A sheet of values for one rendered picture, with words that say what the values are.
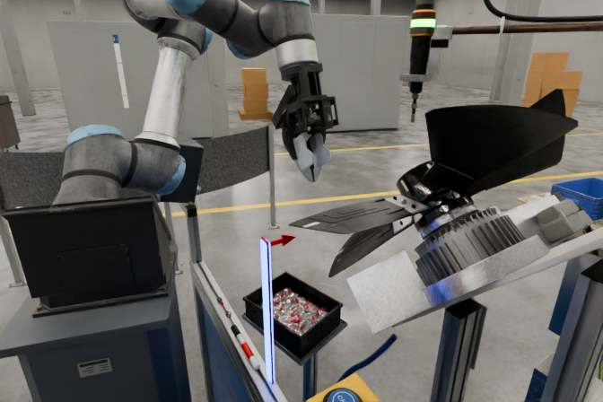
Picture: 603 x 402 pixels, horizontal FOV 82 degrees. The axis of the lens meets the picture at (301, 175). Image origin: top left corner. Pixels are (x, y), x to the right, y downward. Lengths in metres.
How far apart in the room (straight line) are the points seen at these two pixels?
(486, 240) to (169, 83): 0.84
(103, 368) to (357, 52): 6.80
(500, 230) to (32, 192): 2.58
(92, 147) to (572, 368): 1.04
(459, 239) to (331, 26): 6.47
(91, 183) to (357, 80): 6.65
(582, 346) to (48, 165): 2.58
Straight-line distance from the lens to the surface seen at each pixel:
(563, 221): 1.00
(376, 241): 0.94
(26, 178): 2.76
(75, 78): 7.09
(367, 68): 7.31
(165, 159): 0.95
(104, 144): 0.90
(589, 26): 0.77
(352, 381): 0.56
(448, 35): 0.74
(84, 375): 0.92
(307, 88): 0.61
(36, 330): 0.89
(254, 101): 8.90
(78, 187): 0.84
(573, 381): 0.88
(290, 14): 0.66
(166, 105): 0.98
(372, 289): 0.84
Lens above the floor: 1.50
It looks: 19 degrees down
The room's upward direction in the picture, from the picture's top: straight up
